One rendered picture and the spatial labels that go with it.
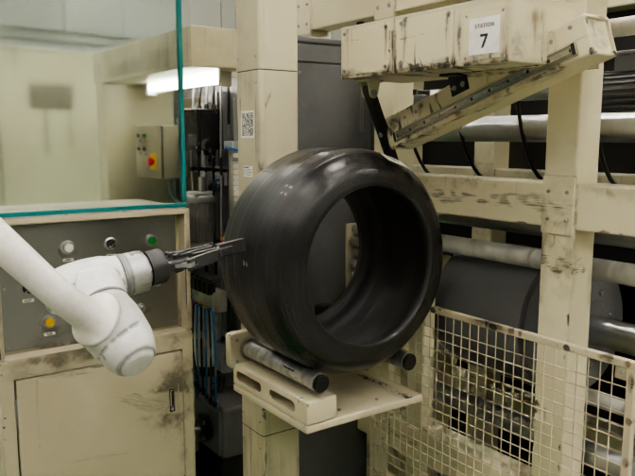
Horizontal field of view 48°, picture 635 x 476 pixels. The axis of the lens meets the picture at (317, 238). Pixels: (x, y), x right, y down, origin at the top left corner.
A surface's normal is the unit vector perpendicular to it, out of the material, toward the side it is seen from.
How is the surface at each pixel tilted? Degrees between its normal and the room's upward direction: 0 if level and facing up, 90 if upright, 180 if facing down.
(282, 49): 90
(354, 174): 80
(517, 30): 90
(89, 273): 36
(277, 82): 90
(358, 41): 90
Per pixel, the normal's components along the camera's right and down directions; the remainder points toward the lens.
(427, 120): -0.82, 0.08
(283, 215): -0.14, -0.23
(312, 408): 0.58, 0.11
